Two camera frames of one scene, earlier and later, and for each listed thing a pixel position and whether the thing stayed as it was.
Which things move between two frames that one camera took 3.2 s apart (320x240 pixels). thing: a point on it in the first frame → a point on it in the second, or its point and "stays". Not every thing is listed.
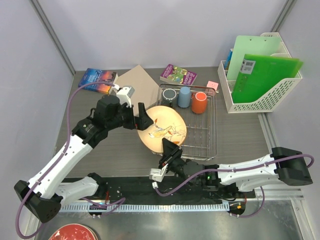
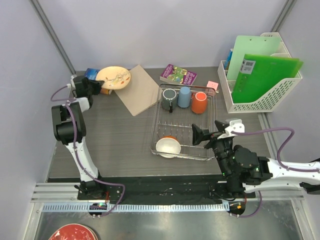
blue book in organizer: x=228 y=60 stays
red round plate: x=73 y=231 stays
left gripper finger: x=168 y=148 → x=95 y=86
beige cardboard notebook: x=145 y=88 stays
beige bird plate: x=168 y=124 → x=114 y=77
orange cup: x=199 y=102 stays
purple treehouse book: x=173 y=73 stays
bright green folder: x=257 y=73 stays
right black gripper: x=170 y=159 → x=197 y=135
